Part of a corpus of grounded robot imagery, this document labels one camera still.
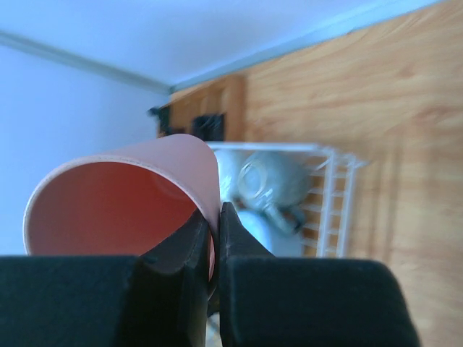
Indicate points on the pink tumbler cup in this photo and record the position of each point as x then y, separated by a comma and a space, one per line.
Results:
124, 201

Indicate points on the light blue mug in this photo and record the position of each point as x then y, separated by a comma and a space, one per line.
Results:
269, 236

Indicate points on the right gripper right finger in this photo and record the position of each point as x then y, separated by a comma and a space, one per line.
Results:
283, 301

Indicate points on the rolled dark green tie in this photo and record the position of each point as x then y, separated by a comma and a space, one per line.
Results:
162, 116

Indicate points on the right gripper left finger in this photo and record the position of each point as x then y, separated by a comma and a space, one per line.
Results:
157, 299

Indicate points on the white wire dish rack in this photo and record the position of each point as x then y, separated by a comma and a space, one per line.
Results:
329, 204

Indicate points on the rolled black patterned tie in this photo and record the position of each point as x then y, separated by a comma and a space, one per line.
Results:
209, 127

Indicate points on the wooden compartment tray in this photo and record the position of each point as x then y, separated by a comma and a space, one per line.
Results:
224, 95

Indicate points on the grey-green speckled mug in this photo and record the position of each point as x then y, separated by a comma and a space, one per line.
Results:
275, 184

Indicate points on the white speckled mug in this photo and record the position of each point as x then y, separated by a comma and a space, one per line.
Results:
230, 163

